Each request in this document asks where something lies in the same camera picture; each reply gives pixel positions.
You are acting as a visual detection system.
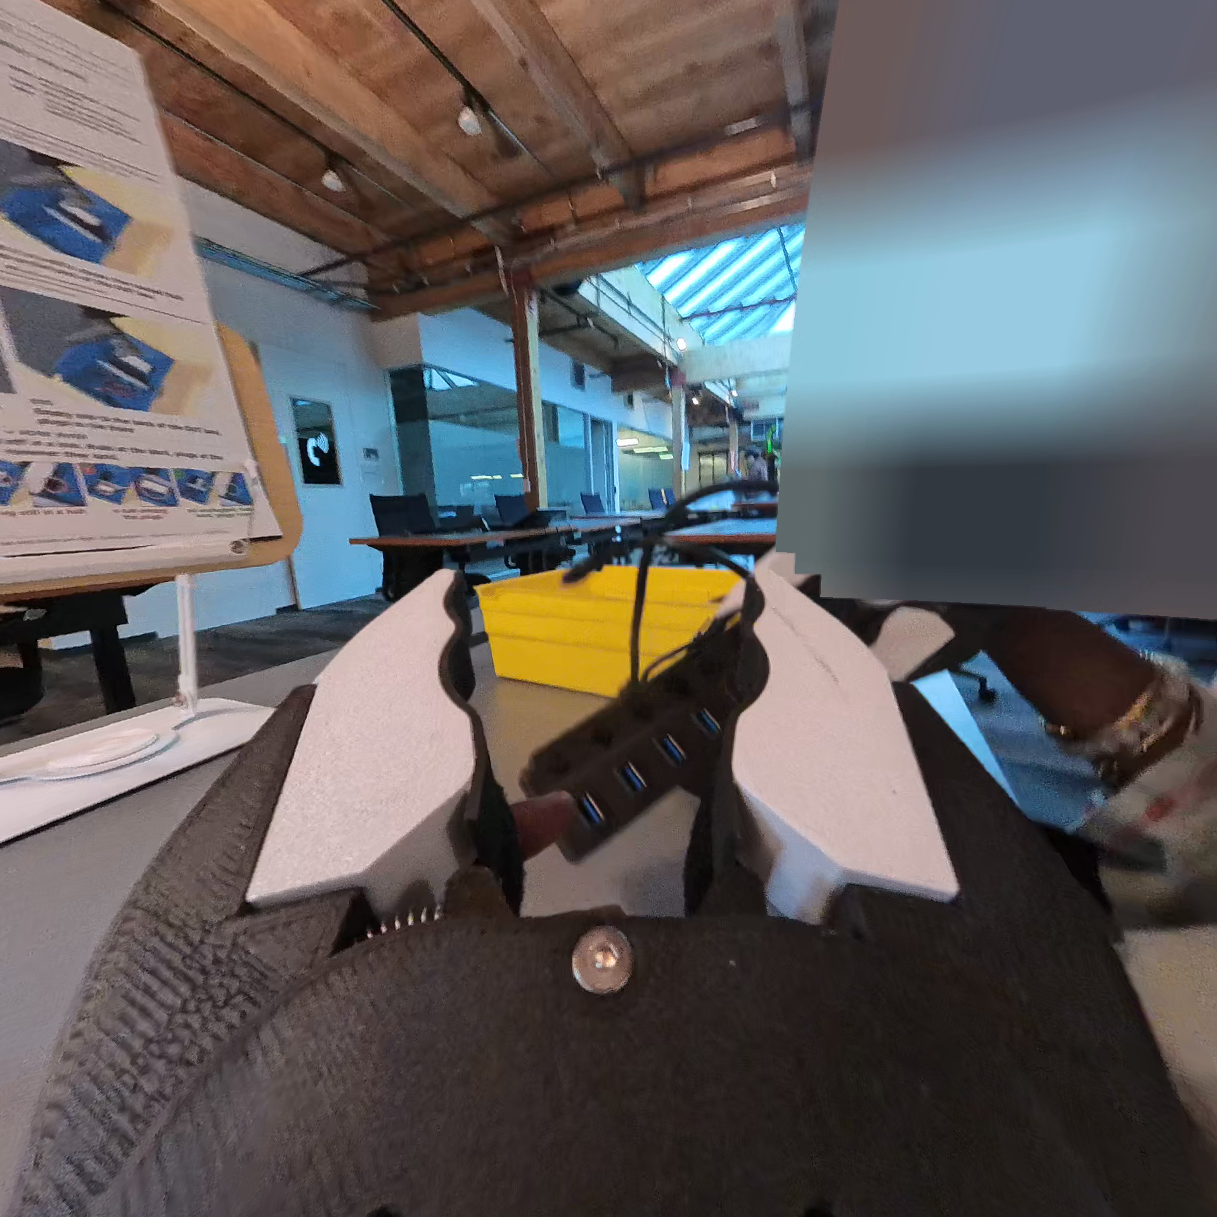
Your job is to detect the gold bracelets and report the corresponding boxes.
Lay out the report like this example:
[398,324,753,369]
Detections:
[1040,656,1201,785]

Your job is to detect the person's right forearm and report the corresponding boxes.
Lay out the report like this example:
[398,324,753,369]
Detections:
[1075,684,1217,881]

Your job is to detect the dark side table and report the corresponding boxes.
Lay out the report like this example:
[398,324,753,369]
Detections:
[0,584,139,729]

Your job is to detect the white clipboard stand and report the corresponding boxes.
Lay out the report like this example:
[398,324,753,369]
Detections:
[0,571,277,842]

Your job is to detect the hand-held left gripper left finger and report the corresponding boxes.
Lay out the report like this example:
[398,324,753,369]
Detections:
[245,568,524,918]

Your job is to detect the person's left hand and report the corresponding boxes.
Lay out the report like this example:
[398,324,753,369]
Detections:
[513,797,578,858]

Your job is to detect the black usb hub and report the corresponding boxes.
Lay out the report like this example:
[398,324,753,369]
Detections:
[521,608,762,862]

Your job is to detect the long wooden desk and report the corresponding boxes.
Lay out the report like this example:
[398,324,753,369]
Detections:
[349,516,666,577]

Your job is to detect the printed instruction sheet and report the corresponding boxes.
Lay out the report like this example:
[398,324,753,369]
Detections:
[0,0,284,558]

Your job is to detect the wooden clipboard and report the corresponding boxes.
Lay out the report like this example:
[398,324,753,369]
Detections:
[0,323,304,600]

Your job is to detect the dark door with phone sign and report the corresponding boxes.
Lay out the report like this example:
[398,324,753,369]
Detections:
[290,394,343,488]

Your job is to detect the black office chair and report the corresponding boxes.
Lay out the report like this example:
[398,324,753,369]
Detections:
[494,493,572,533]
[369,493,495,603]

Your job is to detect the black braided usb cable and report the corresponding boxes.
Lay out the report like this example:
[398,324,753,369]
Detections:
[561,479,781,685]

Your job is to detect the yellow plastic bin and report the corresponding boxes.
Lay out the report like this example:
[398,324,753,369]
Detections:
[475,568,747,700]

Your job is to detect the wooden support post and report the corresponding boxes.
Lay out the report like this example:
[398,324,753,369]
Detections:
[508,271,550,514]

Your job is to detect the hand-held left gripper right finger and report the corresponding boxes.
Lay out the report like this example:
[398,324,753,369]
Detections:
[684,556,959,926]

